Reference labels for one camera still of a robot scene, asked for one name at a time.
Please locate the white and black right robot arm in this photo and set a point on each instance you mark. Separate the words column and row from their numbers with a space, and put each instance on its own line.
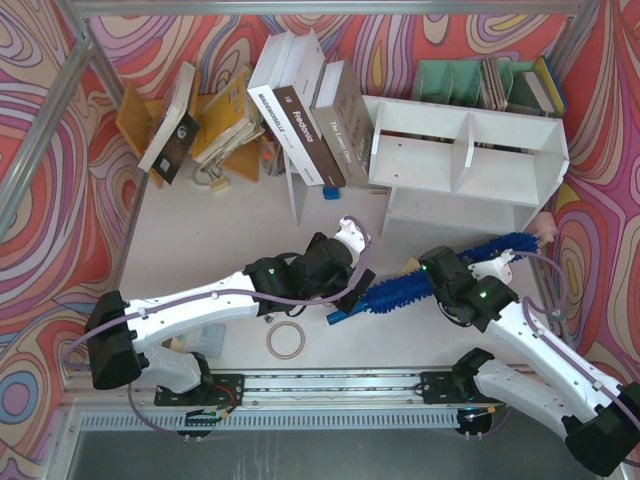
column 530, row 340

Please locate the yellow worn paperback stack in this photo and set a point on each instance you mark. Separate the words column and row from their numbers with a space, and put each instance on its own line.
column 229, row 120

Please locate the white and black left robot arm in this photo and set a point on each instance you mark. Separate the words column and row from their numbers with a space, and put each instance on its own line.
column 125, row 337

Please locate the white wooden bookshelf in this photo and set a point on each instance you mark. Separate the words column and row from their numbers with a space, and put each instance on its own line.
column 454, row 174

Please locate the grey and blue book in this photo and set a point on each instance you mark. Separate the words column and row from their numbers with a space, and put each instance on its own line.
column 546, row 87

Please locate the beige and grey calculator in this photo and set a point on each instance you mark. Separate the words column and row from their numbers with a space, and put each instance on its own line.
column 207, row 340

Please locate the green desk organizer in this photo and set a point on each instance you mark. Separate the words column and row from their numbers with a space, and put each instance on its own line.
column 459, row 82

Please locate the blue microfiber duster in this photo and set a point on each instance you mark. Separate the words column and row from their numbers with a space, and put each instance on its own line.
column 404, row 290

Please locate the grey Lonely One book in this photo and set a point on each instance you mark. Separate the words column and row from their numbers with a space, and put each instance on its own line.
column 344, row 121

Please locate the brown notebooks in organizer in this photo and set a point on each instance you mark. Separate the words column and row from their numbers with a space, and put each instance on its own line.
column 492, row 92

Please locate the clear tape roll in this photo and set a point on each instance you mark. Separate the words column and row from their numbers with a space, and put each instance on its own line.
column 204, row 177

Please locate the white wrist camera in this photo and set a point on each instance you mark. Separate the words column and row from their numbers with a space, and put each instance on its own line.
column 350, row 235
column 498, row 267

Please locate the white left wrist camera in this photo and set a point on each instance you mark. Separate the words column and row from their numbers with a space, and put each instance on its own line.
column 350, row 235

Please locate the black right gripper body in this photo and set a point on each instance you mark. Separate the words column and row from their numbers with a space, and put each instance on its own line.
column 433, row 258

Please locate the yellow sticky note pad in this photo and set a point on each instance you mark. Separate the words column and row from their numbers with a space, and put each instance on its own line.
column 411, row 266

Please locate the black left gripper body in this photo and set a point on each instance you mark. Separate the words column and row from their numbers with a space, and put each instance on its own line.
column 357, row 291

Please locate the white Mademoiselle book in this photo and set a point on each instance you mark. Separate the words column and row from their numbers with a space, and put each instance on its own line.
column 269, row 97

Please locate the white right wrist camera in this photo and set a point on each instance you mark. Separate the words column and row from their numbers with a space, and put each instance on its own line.
column 498, row 267

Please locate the blue pencil sharpener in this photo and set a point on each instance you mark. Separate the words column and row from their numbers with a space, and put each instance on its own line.
column 331, row 194

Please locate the brown Fredonia book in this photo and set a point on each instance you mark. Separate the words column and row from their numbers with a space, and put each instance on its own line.
column 312, row 158

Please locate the beige binder clip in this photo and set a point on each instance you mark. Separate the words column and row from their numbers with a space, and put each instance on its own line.
column 219, row 182

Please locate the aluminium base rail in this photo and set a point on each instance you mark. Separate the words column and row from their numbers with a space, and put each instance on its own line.
column 336, row 400

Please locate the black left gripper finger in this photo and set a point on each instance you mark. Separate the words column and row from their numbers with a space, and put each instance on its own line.
column 362, row 285
column 347, row 303

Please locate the beige tape roll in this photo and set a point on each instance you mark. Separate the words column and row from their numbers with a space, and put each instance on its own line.
column 285, row 340

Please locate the white and black leaning book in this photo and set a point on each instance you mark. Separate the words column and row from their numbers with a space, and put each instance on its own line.
column 172, row 129

